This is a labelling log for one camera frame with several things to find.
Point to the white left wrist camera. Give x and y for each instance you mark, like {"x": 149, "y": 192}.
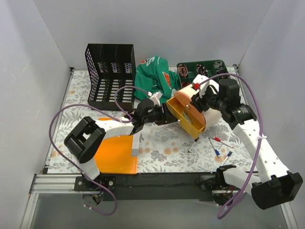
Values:
{"x": 155, "y": 97}

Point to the red-capped marker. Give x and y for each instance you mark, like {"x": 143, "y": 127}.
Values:
{"x": 222, "y": 142}

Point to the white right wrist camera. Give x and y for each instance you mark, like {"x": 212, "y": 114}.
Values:
{"x": 202, "y": 78}

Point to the green compartment organizer tray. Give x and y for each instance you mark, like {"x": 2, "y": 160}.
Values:
{"x": 192, "y": 73}

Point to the green sweatshirt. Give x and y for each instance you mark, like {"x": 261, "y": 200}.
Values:
{"x": 153, "y": 75}

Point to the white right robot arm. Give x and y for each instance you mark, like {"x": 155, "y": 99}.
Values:
{"x": 269, "y": 182}

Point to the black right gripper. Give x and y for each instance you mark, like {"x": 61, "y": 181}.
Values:
{"x": 198, "y": 99}

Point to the orange notebook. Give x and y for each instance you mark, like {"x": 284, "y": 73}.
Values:
{"x": 118, "y": 155}

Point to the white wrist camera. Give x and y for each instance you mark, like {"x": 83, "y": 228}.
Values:
{"x": 155, "y": 97}
{"x": 202, "y": 78}

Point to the white-spotted black rolled tie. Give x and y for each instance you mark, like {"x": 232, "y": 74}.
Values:
{"x": 201, "y": 70}

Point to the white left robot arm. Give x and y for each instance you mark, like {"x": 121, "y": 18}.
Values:
{"x": 85, "y": 138}

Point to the black mesh file holder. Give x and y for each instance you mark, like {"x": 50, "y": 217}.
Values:
{"x": 110, "y": 67}

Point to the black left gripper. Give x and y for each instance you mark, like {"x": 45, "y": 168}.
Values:
{"x": 164, "y": 115}

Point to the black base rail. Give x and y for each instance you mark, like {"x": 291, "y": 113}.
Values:
{"x": 201, "y": 186}

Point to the blue-capped marker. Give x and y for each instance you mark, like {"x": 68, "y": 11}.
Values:
{"x": 226, "y": 158}
{"x": 215, "y": 150}

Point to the pink black rolled tie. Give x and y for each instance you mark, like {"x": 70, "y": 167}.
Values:
{"x": 182, "y": 70}

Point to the orange black rolled tie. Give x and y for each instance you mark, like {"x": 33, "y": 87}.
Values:
{"x": 184, "y": 84}

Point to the white drawer organizer box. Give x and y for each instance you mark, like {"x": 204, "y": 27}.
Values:
{"x": 191, "y": 120}

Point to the grey folded sock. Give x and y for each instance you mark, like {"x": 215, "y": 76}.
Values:
{"x": 219, "y": 67}

